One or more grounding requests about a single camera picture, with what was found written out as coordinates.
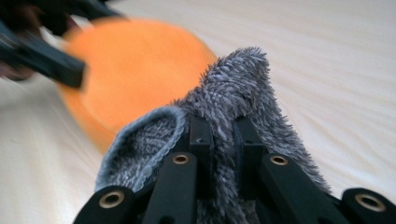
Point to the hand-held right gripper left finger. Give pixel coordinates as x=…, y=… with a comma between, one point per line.
x=200, y=133

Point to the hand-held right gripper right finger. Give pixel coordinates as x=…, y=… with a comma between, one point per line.
x=250, y=146

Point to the grey fluffy cloth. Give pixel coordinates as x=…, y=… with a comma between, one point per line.
x=236, y=84

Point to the orange plush toy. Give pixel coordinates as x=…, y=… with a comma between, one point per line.
x=140, y=77

